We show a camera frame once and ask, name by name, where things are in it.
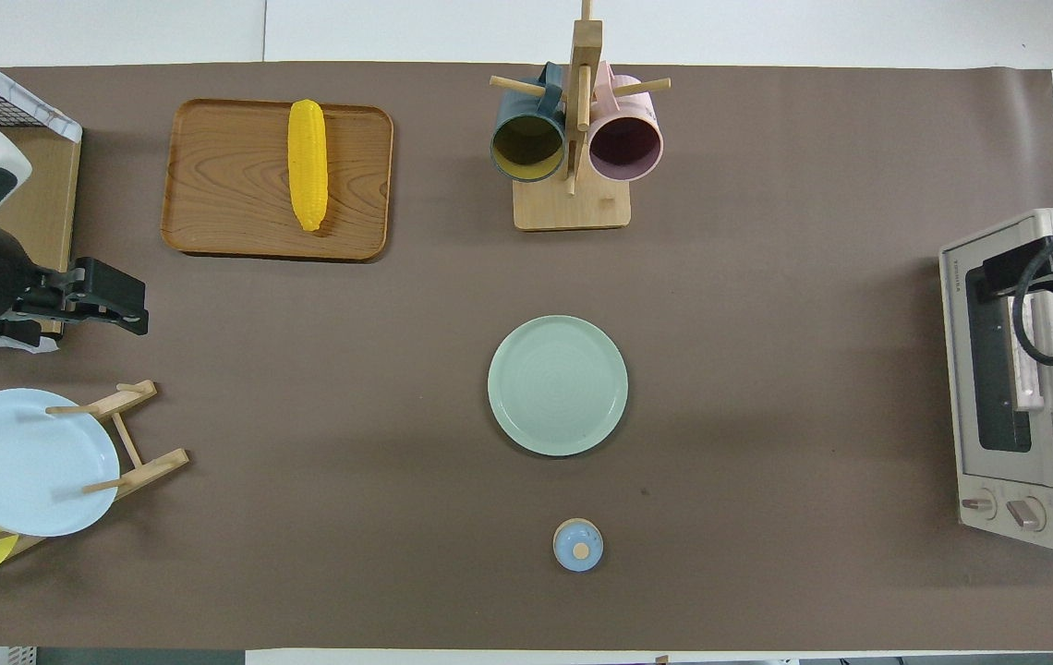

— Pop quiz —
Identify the pale green plate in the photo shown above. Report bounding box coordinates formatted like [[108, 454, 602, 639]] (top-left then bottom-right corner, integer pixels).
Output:
[[487, 314, 630, 458]]

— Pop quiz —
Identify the pink mug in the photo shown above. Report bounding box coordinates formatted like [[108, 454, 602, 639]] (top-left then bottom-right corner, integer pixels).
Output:
[[587, 62, 666, 184]]

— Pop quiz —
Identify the yellow corn cob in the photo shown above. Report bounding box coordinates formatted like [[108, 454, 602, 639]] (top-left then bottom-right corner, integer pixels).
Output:
[[287, 98, 330, 234]]

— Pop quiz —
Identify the wooden box shelf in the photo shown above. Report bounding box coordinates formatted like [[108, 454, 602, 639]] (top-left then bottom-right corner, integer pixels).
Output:
[[0, 34, 85, 355]]

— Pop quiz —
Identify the wire and wood shelf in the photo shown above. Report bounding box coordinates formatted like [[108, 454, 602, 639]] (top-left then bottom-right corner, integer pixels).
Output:
[[0, 37, 84, 339]]

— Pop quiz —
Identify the blue lid with wooden knob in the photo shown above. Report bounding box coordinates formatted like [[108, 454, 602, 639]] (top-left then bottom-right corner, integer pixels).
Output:
[[552, 518, 605, 574]]

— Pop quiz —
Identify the wooden mug tree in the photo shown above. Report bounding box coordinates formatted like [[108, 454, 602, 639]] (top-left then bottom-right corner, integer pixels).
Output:
[[489, 0, 673, 232]]

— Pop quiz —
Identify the glass oven door with handle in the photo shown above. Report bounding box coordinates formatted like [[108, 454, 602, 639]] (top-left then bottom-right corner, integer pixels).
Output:
[[940, 211, 1053, 492]]

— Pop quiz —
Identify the dark blue mug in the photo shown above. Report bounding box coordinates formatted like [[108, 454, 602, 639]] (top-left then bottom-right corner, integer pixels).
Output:
[[490, 62, 570, 185]]

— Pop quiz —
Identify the brown table mat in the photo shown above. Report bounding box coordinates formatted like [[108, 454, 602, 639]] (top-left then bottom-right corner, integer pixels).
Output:
[[0, 60, 1053, 653]]

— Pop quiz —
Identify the wooden plate rack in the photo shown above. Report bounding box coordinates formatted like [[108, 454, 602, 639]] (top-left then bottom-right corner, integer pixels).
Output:
[[0, 379, 191, 561]]

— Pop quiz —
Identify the wooden serving tray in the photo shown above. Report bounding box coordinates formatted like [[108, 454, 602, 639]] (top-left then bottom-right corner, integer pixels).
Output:
[[160, 98, 396, 263]]

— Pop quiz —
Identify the light blue plate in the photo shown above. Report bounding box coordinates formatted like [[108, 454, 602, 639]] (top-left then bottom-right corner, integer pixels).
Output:
[[0, 388, 122, 538]]

